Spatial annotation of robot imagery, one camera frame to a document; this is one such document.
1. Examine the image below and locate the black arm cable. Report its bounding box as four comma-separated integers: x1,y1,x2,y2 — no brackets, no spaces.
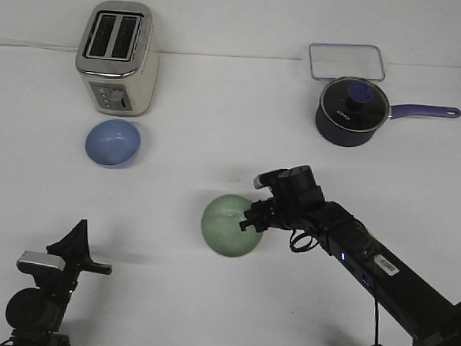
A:
281,227,389,346

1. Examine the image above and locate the blue bowl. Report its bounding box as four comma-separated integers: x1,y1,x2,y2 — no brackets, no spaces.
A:
84,118,141,169

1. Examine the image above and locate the glass pot lid blue knob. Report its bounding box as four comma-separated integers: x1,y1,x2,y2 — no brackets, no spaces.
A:
319,77,390,133

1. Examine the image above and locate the silver two-slot toaster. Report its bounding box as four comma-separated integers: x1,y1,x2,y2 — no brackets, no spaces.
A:
75,0,159,117

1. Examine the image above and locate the dark blue saucepan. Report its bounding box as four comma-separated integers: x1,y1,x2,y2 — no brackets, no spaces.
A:
315,102,461,148

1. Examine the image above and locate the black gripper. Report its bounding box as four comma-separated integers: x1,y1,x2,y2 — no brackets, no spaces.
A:
239,197,302,233
47,219,112,285

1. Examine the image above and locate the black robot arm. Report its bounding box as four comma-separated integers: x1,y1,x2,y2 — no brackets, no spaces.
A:
239,165,461,346
6,219,112,346

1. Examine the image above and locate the green bowl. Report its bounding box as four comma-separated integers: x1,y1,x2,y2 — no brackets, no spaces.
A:
201,194,263,258

